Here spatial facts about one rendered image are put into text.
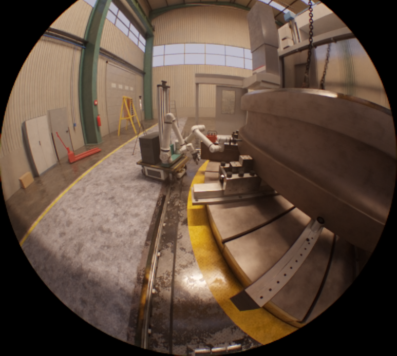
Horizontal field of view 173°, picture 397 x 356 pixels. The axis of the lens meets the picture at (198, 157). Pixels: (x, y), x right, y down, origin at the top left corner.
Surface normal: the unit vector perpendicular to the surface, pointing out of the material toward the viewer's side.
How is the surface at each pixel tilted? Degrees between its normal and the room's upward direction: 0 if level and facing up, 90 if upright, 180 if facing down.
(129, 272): 0
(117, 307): 0
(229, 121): 90
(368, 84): 90
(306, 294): 0
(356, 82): 90
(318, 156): 90
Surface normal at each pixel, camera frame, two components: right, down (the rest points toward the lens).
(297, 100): -0.96, 0.11
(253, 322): 0.00, -0.92
